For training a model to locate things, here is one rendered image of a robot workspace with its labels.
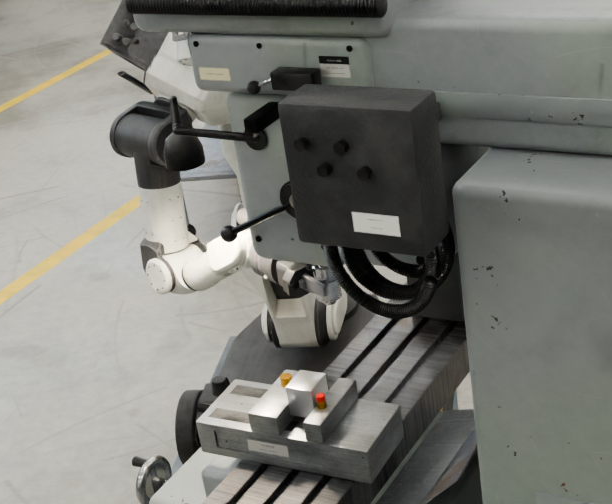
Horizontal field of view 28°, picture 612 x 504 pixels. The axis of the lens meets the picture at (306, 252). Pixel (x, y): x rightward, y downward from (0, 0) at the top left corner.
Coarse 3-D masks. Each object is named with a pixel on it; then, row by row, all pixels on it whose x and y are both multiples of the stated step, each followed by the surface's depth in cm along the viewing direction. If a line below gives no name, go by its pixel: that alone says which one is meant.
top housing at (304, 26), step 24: (408, 0) 182; (144, 24) 199; (168, 24) 196; (192, 24) 194; (216, 24) 192; (240, 24) 189; (264, 24) 187; (288, 24) 185; (312, 24) 183; (336, 24) 181; (360, 24) 179; (384, 24) 177
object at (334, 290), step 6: (318, 276) 219; (324, 276) 219; (330, 276) 219; (324, 282) 219; (330, 282) 219; (336, 282) 220; (330, 288) 220; (336, 288) 220; (330, 294) 220; (336, 294) 221; (318, 300) 222; (324, 300) 221; (330, 300) 221; (336, 300) 221
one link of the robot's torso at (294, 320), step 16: (256, 288) 305; (272, 288) 312; (272, 304) 311; (288, 304) 314; (304, 304) 307; (320, 304) 317; (272, 320) 318; (288, 320) 314; (304, 320) 313; (320, 320) 316; (272, 336) 319; (288, 336) 318; (304, 336) 317; (320, 336) 317
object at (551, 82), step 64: (448, 0) 182; (512, 0) 177; (576, 0) 172; (384, 64) 182; (448, 64) 177; (512, 64) 172; (576, 64) 167; (448, 128) 181; (512, 128) 176; (576, 128) 171
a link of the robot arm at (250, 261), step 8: (240, 216) 237; (240, 232) 235; (248, 232) 236; (248, 240) 233; (248, 248) 234; (248, 256) 234; (256, 256) 230; (248, 264) 235; (256, 264) 230; (256, 272) 233
